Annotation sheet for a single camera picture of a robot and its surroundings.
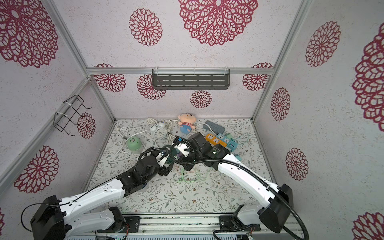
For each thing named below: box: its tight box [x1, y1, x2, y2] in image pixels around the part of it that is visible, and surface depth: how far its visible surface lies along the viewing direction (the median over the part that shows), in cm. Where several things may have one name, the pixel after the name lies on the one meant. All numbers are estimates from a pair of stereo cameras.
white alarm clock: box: [150, 122, 168, 141], surface depth 105 cm
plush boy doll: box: [177, 113, 197, 135], surface depth 112 cm
